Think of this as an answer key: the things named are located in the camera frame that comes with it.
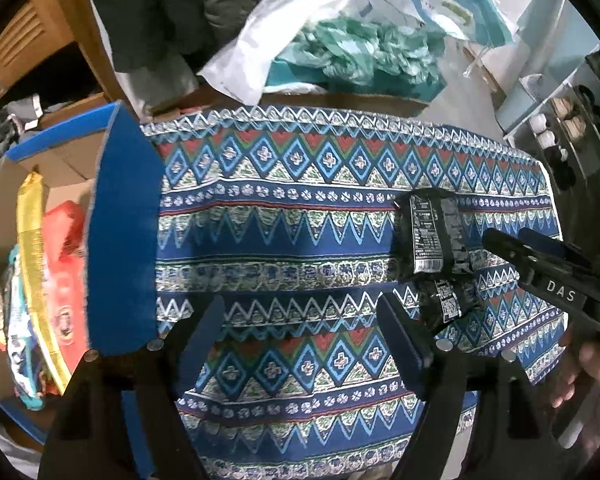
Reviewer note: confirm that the orange snack packet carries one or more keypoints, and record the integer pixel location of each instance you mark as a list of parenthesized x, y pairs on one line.
[(65, 270)]

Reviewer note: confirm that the blue cardboard box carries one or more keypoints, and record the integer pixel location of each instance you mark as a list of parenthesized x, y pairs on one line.
[(122, 235)]

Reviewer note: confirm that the person's right hand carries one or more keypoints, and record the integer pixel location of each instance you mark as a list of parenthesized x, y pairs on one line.
[(590, 370)]

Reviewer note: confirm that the teal box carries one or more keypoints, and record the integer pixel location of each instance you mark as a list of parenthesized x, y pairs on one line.
[(290, 79)]

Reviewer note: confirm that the long gold snack packet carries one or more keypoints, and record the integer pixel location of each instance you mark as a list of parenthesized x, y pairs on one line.
[(32, 240)]

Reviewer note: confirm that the grey cloth pile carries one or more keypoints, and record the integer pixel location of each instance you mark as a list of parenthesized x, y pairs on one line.
[(0, 125)]

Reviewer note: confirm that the white plastic bag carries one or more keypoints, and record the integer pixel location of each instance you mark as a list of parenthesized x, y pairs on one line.
[(250, 55)]

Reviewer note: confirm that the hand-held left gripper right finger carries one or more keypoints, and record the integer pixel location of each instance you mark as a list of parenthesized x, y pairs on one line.
[(405, 345)]

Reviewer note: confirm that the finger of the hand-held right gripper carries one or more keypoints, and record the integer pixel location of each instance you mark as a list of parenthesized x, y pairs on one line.
[(515, 252), (555, 245)]

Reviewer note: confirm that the wooden chair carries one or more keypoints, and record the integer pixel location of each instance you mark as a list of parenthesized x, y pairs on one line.
[(35, 30)]

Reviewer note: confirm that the large black snack packet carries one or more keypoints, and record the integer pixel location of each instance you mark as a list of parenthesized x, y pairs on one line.
[(427, 230)]

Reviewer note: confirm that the crumpled teal plastic bags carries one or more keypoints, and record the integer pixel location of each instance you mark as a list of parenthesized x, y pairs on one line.
[(360, 50)]

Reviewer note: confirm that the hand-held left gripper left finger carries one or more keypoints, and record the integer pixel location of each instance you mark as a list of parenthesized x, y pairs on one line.
[(205, 332)]

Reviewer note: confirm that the silver teal snack packet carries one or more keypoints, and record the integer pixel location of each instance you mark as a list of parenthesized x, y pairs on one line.
[(22, 340)]

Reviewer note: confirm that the shoe rack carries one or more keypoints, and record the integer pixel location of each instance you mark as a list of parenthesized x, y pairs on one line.
[(565, 125)]

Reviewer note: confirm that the small black snack packet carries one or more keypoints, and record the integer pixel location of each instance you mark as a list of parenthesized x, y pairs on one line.
[(445, 302)]

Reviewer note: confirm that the white teal printed bag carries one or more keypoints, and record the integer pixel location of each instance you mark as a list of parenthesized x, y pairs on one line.
[(430, 5)]

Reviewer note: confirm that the patterned blue tablecloth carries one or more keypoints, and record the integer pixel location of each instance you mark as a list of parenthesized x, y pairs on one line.
[(280, 240)]

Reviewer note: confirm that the light blue cabinet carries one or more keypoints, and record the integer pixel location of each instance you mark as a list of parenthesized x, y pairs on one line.
[(530, 60)]

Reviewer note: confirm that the dark clothing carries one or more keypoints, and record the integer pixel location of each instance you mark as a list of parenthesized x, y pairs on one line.
[(155, 10)]

